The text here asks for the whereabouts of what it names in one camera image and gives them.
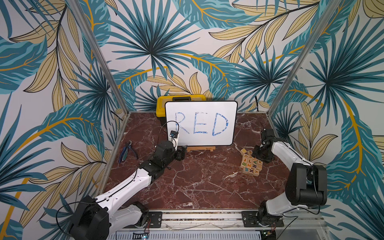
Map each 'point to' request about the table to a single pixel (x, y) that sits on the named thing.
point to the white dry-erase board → (202, 123)
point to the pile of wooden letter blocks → (250, 165)
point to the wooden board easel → (194, 148)
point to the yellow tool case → (161, 99)
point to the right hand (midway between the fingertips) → (258, 156)
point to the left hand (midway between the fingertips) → (181, 146)
